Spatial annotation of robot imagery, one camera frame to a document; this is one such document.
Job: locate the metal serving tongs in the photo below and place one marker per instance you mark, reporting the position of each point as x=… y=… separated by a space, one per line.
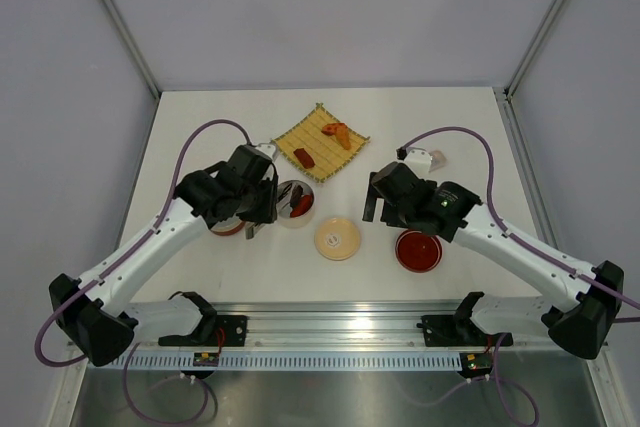
x=265 y=211

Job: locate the orange spotted food piece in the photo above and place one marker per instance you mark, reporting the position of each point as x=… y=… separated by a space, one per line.
x=332 y=128

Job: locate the white slotted cable duct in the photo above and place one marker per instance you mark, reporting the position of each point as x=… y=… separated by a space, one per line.
x=305 y=361

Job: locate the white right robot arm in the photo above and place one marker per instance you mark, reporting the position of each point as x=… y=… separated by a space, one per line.
x=576 y=305

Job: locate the woven bamboo tray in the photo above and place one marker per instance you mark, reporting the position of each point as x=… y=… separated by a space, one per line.
x=330 y=158

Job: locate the right aluminium frame post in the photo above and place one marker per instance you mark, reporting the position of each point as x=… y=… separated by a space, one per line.
x=544 y=29

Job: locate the red-based steel lunch container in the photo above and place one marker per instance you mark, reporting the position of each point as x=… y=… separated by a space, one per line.
x=228 y=227

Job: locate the left aluminium frame post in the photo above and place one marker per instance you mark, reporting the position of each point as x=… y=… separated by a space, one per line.
x=119 y=24

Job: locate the orange fried chicken piece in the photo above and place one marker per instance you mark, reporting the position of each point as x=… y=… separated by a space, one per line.
x=343 y=137

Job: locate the aluminium mounting rail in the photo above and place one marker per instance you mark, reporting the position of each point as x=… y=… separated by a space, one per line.
x=320 y=327

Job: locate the red round lid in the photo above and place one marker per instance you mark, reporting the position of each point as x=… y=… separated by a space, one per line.
x=417 y=252

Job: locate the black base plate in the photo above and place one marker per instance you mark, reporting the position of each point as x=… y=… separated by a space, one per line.
x=228 y=330
x=440 y=330

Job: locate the dark red meat slice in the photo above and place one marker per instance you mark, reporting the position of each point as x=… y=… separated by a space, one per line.
x=305 y=159

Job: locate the black sea cucumber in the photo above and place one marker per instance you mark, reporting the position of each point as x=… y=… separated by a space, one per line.
x=296 y=194

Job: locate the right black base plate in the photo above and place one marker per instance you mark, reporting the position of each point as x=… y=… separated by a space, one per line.
x=440 y=330

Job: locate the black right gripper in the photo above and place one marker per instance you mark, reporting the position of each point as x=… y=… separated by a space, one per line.
x=373 y=195

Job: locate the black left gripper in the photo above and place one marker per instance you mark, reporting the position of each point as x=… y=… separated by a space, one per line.
x=268 y=212

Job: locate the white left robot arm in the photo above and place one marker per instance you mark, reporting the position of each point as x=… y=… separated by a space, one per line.
x=202 y=199

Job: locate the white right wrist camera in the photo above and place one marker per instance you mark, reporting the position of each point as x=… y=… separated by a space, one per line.
x=418 y=160

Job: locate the beige steel lunch container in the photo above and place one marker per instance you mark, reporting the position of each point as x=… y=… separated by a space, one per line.
x=284 y=210

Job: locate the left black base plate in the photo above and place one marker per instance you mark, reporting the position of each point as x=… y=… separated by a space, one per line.
x=228 y=330

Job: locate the cream round lid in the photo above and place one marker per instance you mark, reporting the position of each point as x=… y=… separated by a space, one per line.
x=337 y=239

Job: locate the red sausage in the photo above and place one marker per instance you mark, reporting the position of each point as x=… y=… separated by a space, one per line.
x=303 y=206

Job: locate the aluminium frame post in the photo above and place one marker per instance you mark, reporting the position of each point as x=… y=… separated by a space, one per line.
x=119 y=24
x=544 y=29

